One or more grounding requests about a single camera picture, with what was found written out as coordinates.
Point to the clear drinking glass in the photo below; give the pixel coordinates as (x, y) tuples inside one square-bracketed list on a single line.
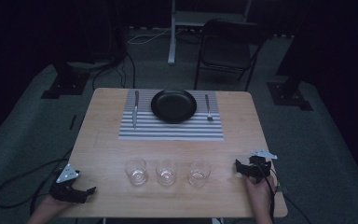
[(136, 174), (166, 174), (199, 175)]

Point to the black folding chair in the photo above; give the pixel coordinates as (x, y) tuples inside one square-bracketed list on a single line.
[(227, 53)]

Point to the silver table knife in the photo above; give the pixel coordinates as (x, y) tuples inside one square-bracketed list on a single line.
[(135, 109)]

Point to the person's right hand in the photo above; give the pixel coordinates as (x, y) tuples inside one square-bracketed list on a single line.
[(259, 196)]

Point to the black round plate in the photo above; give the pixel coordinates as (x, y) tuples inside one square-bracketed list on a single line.
[(173, 105)]

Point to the white metal stand frame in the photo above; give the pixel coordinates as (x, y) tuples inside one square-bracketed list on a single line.
[(173, 34)]

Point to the grey striped placemat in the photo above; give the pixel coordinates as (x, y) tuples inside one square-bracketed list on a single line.
[(171, 130)]

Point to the black stand base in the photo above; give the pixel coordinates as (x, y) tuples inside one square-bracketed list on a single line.
[(289, 96), (63, 87)]

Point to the silver fork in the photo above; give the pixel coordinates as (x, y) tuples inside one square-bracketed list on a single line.
[(208, 107)]

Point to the small black floor object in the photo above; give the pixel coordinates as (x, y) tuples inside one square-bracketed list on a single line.
[(72, 122)]

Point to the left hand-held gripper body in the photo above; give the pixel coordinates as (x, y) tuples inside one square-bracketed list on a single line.
[(66, 191)]

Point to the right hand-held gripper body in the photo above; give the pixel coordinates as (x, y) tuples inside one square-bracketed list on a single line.
[(258, 166)]

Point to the person's left hand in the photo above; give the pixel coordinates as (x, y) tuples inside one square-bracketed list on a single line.
[(53, 206)]

